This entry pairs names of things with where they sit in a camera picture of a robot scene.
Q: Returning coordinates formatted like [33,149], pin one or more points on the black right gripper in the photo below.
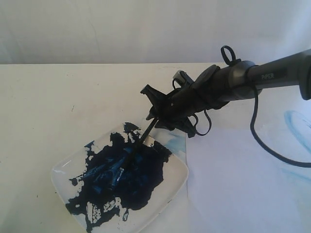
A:
[209,91]

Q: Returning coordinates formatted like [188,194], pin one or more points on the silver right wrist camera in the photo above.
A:
[181,79]

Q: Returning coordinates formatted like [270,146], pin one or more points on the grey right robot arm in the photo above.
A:
[288,71]

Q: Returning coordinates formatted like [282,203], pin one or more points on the white sheet of paper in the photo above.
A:
[234,186]

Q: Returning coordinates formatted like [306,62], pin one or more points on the white plate with blue paint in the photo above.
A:
[122,181]

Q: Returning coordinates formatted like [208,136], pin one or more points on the black paintbrush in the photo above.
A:
[137,145]

